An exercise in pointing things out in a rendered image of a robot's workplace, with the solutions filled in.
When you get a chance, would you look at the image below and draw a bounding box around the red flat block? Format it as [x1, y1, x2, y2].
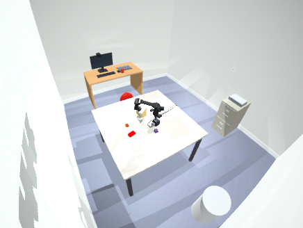
[127, 131, 136, 137]

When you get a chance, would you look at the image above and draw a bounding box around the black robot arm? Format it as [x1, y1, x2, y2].
[134, 98, 165, 113]

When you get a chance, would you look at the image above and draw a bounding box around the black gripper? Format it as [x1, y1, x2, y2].
[150, 108, 162, 118]

